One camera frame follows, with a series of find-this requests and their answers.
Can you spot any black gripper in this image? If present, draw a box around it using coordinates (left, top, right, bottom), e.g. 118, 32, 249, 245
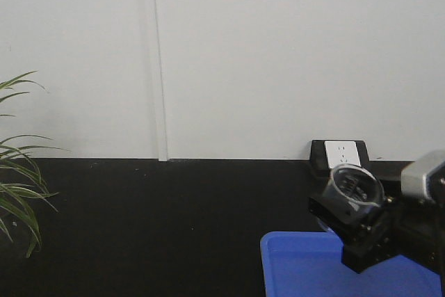
308, 195, 444, 273

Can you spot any clear glass beaker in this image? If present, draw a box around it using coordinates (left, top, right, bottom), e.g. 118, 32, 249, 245
321, 163, 385, 223

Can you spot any blue plastic tray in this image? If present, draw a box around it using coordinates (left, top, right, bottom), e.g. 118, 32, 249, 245
260, 232, 442, 296

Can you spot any green potted plant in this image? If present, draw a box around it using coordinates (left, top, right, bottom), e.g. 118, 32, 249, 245
0, 70, 69, 259

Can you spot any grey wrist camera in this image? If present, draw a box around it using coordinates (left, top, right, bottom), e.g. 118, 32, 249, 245
400, 150, 444, 203

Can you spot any white wall power socket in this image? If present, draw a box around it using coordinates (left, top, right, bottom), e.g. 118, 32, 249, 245
309, 140, 370, 178

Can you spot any white wall cable conduit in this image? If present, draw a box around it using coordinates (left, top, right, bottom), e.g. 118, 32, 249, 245
138, 0, 171, 162

